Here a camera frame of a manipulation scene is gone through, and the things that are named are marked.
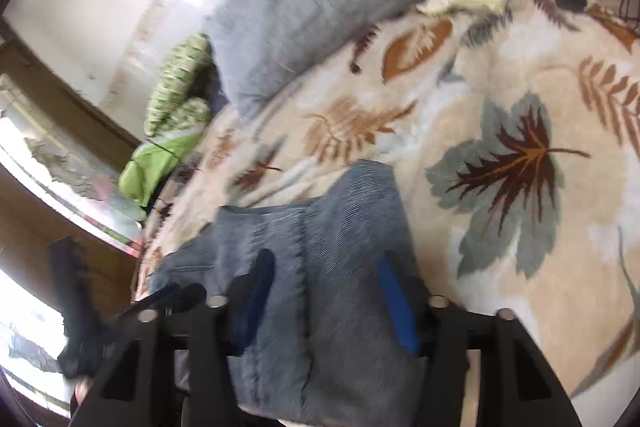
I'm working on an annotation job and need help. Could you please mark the wooden window frame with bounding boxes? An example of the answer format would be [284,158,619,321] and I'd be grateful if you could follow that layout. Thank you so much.
[0,19,147,408]

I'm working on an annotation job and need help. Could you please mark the leaf-print fleece blanket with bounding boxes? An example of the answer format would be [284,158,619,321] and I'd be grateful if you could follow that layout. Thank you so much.
[132,0,640,408]

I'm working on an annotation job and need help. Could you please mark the green patterned quilt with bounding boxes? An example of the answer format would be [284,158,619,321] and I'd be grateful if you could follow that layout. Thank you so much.
[118,33,213,208]

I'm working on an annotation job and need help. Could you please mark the blue-grey denim pants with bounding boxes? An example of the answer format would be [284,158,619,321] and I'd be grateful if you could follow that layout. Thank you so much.
[147,159,432,425]

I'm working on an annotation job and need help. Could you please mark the thin black cable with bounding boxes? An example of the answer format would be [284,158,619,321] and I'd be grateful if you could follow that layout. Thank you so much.
[127,141,173,168]

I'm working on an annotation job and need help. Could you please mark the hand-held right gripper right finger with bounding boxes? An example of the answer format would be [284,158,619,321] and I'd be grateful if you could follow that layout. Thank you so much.
[377,257,583,427]

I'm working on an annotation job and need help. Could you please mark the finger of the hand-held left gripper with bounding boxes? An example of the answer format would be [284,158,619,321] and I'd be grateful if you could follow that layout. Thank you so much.
[167,283,207,314]
[122,282,182,314]

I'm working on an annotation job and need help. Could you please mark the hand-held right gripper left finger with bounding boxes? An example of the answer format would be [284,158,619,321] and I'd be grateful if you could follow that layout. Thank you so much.
[70,249,277,427]

